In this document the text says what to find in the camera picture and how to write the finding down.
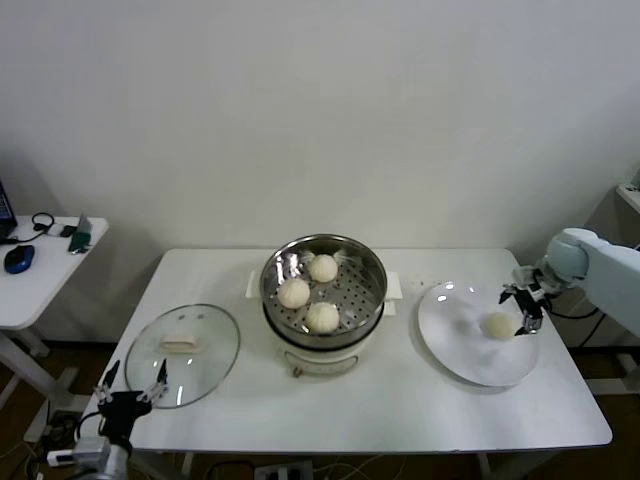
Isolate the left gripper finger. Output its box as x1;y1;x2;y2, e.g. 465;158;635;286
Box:
93;359;122;404
137;358;169;406

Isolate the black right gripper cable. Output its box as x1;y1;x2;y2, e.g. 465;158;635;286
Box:
547;299;601;321

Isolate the glass pot lid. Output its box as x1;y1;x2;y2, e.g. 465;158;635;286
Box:
123;303;241;410

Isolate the black cable with adapter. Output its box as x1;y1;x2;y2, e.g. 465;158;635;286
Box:
579;305;607;347

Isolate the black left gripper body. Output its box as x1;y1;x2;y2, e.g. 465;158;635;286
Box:
97;390;154;442

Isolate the stainless steel steamer basket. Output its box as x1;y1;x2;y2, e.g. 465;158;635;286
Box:
245;233;404;354

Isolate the black looped cable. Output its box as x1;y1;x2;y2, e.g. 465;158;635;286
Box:
30;212;56;236

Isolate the black floor power strip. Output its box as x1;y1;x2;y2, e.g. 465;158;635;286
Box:
42;409;84;451

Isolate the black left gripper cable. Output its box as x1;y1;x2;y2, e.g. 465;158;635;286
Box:
75;412;104;442

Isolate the white steamed baozi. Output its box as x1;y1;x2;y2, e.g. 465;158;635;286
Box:
276;277;311;309
480;312;516;340
306;253;339;283
304;302;340;335

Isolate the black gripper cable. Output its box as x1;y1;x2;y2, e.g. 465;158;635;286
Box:
75;412;104;442
547;299;601;321

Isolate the white side table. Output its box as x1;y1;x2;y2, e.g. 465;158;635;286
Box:
0;215;109;446

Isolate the black laptop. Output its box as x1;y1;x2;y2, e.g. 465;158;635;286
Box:
0;179;19;242

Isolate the white round plate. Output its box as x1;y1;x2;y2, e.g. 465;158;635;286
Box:
417;280;541;389

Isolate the white shelf table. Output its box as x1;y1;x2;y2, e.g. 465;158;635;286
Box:
583;182;640;397

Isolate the green handheld device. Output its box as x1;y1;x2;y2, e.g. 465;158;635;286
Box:
67;214;94;257

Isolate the blue computer mouse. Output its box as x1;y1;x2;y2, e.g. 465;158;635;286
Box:
2;244;36;275

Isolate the white floor cable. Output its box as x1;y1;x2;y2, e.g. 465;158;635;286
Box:
314;457;406;480

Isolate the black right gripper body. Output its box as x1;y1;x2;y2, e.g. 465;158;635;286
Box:
513;267;554;306

